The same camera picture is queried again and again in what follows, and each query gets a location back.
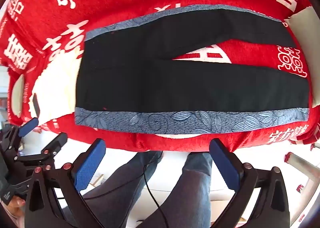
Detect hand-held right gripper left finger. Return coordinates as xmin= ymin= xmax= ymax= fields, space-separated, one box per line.
xmin=24 ymin=138 xmax=107 ymax=228

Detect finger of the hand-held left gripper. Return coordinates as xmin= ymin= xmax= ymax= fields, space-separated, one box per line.
xmin=12 ymin=132 xmax=69 ymax=173
xmin=0 ymin=117 xmax=40 ymax=155

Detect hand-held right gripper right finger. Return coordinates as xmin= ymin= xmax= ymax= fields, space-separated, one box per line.
xmin=209 ymin=138 xmax=291 ymax=228

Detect black pants with blue stripes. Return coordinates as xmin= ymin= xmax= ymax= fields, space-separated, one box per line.
xmin=74 ymin=5 xmax=310 ymax=134

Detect person's left hand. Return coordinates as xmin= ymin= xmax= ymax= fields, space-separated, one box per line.
xmin=7 ymin=196 xmax=26 ymax=219

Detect person's right leg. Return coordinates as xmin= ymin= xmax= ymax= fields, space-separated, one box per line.
xmin=147 ymin=152 xmax=213 ymax=228

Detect black cable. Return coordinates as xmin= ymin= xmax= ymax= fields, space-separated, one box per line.
xmin=84 ymin=151 xmax=168 ymax=228

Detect grey metal frame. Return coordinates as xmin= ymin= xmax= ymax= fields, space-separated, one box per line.
xmin=285 ymin=152 xmax=320 ymax=218

